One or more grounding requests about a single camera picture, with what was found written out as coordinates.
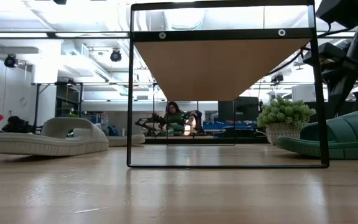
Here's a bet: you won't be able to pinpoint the green rubber slide sandal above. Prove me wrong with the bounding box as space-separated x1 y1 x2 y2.
275 108 358 161

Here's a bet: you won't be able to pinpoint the grey rubber slide sandal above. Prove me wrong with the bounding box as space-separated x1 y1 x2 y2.
73 127 146 147
0 117 109 157

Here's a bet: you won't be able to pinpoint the black-framed wooden shelf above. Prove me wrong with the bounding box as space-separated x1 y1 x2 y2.
126 0 330 169

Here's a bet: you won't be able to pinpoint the white boxy unit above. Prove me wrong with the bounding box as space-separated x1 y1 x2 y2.
291 84 319 102

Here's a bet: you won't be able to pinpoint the black ceiling spotlight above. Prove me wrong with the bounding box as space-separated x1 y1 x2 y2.
109 49 123 63
4 54 19 69
270 72 285 85

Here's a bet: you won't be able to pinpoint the small green potted plant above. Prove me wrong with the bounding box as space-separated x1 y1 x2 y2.
256 96 317 146

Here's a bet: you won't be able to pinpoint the large black display screen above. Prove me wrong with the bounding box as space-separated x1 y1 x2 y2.
218 96 260 123

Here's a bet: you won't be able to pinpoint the blue storage bins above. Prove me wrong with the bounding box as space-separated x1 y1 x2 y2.
87 112 108 125
202 120 258 131

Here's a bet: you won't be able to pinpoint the seated person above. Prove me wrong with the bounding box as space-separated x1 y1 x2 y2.
163 101 195 136

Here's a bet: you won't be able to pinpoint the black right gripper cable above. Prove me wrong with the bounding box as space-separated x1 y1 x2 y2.
267 21 354 77

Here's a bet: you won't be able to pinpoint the black metal rig frame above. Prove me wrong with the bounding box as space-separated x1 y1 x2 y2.
31 81 84 133

